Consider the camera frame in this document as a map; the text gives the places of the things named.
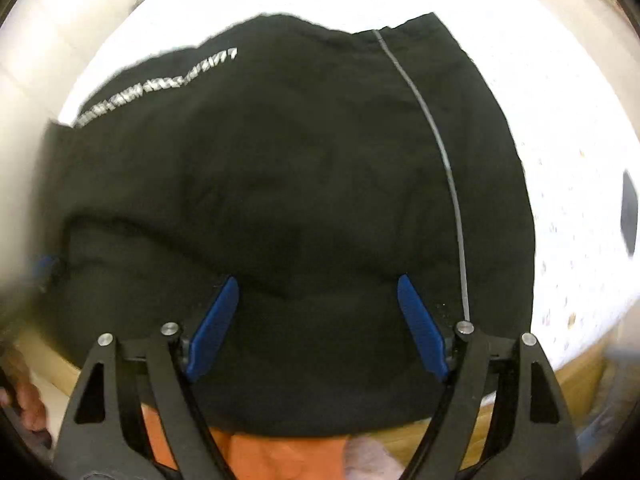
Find black hooded jacket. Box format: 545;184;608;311
36;14;535;438

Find person's left hand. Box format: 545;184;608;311
1;346;47;432

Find person's orange shorts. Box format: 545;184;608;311
142;406;352;480

